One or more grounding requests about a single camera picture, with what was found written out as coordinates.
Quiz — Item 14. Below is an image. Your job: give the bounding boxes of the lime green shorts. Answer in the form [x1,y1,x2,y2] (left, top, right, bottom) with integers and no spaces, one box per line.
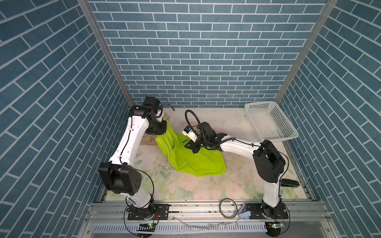
[155,123,226,177]

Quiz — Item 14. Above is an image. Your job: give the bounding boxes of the white plastic basket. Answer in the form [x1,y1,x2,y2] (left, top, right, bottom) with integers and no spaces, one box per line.
[245,101,299,142]

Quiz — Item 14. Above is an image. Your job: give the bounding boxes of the beige shorts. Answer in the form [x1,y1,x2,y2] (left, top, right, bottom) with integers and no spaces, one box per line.
[140,133,157,146]

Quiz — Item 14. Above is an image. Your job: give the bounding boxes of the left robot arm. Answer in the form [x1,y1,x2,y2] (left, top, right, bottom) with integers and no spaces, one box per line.
[98,96,167,209]

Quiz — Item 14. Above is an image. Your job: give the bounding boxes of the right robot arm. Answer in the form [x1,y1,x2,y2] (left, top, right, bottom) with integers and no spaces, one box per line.
[182,122,286,208]

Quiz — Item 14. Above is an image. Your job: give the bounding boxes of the blue white connector plug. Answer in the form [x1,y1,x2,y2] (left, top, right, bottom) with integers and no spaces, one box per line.
[238,210,252,219]

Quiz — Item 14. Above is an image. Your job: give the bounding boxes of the small black remote device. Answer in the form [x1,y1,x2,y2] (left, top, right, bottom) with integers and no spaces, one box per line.
[280,178,300,187]

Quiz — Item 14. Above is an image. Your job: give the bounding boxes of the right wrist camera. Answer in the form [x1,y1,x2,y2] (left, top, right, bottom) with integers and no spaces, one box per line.
[182,126,199,142]

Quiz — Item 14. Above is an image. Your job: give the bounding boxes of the black corrugated cable hose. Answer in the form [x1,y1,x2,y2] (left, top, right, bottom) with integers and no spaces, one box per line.
[184,109,206,140]

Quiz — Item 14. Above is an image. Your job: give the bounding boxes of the black coiled cable loop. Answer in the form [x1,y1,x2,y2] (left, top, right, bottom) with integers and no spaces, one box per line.
[219,198,239,220]

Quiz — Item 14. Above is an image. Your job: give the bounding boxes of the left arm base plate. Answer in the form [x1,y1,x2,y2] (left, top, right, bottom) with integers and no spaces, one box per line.
[127,203,170,221]

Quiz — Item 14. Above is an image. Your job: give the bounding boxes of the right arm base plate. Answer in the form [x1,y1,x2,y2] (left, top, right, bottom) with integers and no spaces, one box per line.
[245,202,289,220]

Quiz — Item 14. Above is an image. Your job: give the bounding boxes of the aluminium front rail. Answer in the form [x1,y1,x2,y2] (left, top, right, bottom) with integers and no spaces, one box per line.
[79,200,339,238]

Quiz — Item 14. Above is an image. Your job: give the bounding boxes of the white slotted cable duct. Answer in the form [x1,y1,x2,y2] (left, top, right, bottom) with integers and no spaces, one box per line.
[93,222,267,235]

